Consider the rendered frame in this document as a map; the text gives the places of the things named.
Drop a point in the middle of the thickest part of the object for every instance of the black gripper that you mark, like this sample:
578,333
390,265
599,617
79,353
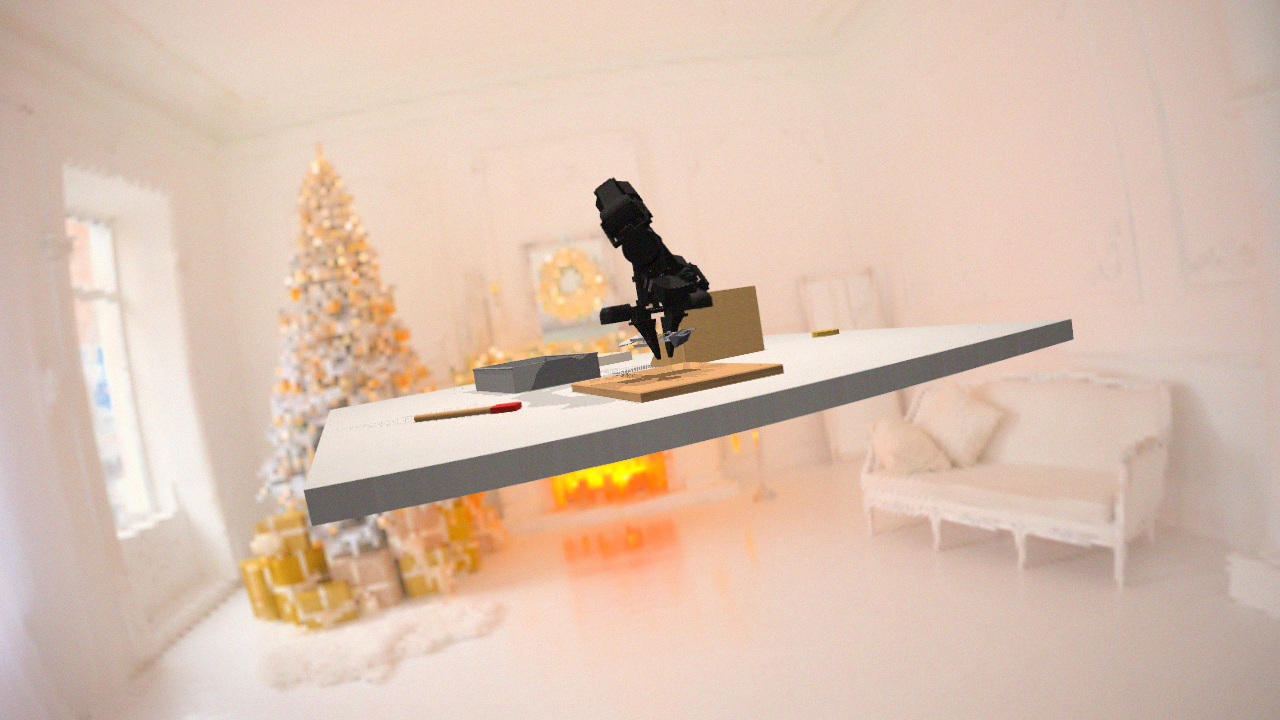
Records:
641,316

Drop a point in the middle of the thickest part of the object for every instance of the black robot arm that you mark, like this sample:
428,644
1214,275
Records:
626,218

